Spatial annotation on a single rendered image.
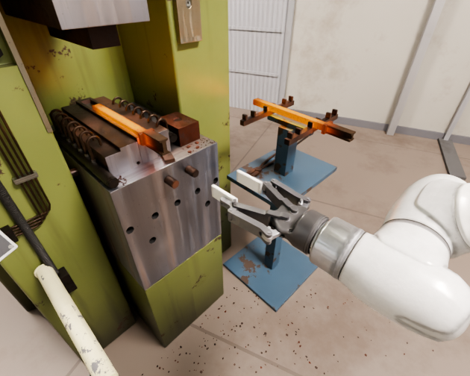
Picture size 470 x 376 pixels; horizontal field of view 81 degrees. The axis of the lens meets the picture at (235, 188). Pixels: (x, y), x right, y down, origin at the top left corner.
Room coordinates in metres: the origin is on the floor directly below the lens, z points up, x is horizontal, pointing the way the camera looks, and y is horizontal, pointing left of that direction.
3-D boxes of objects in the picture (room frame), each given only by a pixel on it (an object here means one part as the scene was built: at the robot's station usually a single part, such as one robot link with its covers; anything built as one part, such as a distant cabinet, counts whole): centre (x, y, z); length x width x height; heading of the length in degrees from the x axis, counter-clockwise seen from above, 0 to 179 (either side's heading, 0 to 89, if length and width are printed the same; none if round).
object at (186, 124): (0.86, 0.19, 0.95); 0.12 x 0.09 x 0.07; 46
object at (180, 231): (0.88, 0.39, 0.69); 0.56 x 0.38 x 0.45; 46
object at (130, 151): (0.83, 0.42, 0.96); 0.42 x 0.20 x 0.09; 46
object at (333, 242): (0.30, -0.17, 1.00); 0.09 x 0.06 x 0.09; 136
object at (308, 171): (1.00, -0.21, 0.67); 0.40 x 0.30 x 0.02; 134
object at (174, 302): (0.88, 0.39, 0.23); 0.56 x 0.38 x 0.47; 46
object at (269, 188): (0.42, -0.09, 1.00); 0.11 x 0.01 x 0.04; 25
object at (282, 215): (0.38, -0.05, 1.00); 0.11 x 0.01 x 0.04; 68
